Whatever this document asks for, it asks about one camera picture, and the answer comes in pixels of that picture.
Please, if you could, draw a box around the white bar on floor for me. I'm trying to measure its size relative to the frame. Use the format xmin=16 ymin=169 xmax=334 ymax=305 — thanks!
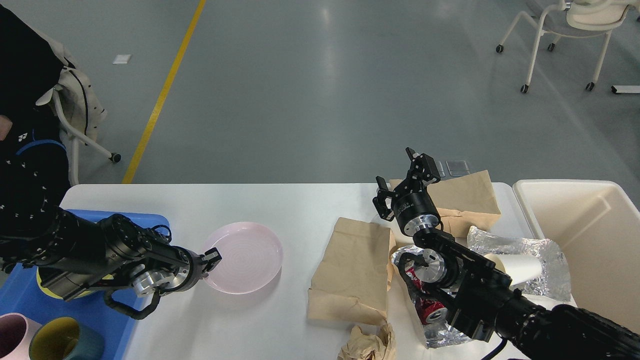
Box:
xmin=610 ymin=85 xmax=640 ymax=95

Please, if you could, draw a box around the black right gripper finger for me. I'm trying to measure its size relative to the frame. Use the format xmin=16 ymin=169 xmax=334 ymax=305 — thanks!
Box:
xmin=372 ymin=176 xmax=397 ymax=222
xmin=405 ymin=146 xmax=442 ymax=187

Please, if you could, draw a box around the pink mug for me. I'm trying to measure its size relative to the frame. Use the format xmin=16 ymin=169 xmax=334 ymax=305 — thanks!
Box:
xmin=0 ymin=312 xmax=42 ymax=360

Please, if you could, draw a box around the beige plastic bin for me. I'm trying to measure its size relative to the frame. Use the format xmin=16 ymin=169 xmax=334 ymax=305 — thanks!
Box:
xmin=513 ymin=179 xmax=640 ymax=333

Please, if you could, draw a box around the blue plastic tray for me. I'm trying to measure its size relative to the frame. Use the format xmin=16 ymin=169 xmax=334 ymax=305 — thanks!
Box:
xmin=0 ymin=209 xmax=170 ymax=360

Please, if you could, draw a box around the pink plate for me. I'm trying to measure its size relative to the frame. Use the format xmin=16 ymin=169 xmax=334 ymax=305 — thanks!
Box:
xmin=203 ymin=221 xmax=284 ymax=295

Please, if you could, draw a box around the crushed red soda can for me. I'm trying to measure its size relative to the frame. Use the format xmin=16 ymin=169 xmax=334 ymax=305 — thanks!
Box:
xmin=406 ymin=266 xmax=447 ymax=326

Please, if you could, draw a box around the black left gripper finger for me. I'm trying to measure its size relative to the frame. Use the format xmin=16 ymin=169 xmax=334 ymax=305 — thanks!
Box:
xmin=199 ymin=247 xmax=222 ymax=274

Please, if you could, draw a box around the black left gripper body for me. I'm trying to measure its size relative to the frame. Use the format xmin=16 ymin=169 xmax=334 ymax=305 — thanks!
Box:
xmin=151 ymin=247 xmax=205 ymax=293

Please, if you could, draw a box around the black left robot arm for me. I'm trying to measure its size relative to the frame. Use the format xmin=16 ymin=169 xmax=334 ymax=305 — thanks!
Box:
xmin=1 ymin=155 xmax=222 ymax=321

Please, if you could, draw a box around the white paper cup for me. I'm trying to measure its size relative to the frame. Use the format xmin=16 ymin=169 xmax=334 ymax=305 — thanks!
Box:
xmin=483 ymin=253 xmax=543 ymax=287

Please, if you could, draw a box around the crumpled aluminium foil right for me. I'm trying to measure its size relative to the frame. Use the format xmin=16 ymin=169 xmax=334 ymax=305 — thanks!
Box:
xmin=466 ymin=226 xmax=572 ymax=302

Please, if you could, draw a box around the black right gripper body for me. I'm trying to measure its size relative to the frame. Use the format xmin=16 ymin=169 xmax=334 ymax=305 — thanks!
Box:
xmin=391 ymin=178 xmax=441 ymax=237

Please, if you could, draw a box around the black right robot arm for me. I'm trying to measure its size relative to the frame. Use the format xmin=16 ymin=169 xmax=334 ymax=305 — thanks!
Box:
xmin=372 ymin=147 xmax=639 ymax=360

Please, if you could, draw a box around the dark teal mug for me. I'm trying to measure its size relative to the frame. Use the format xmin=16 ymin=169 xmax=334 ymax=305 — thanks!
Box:
xmin=28 ymin=316 xmax=105 ymax=360

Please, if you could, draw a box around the white chair on castors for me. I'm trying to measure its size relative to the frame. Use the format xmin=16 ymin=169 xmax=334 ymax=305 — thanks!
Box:
xmin=495 ymin=0 xmax=639 ymax=94

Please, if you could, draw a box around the flat brown paper bag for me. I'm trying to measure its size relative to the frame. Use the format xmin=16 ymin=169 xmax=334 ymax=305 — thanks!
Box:
xmin=307 ymin=218 xmax=396 ymax=326

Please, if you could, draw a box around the white floor label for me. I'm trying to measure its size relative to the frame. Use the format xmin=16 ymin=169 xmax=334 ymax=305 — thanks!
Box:
xmin=112 ymin=54 xmax=132 ymax=65

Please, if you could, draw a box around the aluminium foil under can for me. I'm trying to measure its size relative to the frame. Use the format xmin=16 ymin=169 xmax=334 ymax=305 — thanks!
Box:
xmin=390 ymin=245 xmax=472 ymax=349

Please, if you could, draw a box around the brown paper bag rear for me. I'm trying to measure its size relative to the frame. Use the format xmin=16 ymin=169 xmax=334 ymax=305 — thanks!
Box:
xmin=389 ymin=170 xmax=503 ymax=239

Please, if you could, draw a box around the person in black clothes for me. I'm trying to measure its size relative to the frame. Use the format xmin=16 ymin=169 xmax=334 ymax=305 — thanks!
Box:
xmin=0 ymin=5 xmax=68 ymax=166

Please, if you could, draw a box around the crumpled brown paper ball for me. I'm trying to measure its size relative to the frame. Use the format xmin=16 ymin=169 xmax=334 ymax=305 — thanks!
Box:
xmin=337 ymin=323 xmax=397 ymax=360

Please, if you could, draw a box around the yellow plate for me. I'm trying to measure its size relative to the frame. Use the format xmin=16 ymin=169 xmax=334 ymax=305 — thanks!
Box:
xmin=36 ymin=268 xmax=114 ymax=300

